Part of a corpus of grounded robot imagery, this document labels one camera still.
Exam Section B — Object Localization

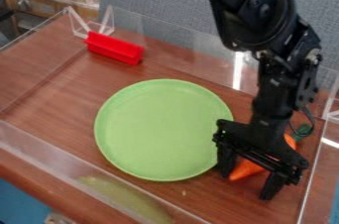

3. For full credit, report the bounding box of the green round plate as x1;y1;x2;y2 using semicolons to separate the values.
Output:
94;79;234;181

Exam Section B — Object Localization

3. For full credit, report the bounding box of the clear acrylic enclosure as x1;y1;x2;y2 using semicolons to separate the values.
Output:
0;14;339;224

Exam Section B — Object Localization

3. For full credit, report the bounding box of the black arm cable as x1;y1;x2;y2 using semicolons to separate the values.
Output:
286;105;316;138

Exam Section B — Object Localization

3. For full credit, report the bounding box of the orange toy carrot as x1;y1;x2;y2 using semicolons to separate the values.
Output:
230;124;311;181

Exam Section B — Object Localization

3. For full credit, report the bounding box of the red plastic block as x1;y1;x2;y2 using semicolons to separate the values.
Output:
84;32;144;65

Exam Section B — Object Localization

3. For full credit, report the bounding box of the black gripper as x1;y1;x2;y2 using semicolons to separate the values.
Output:
214;119;310;200

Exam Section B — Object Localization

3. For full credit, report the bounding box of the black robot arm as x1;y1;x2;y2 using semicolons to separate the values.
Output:
210;0;323;200

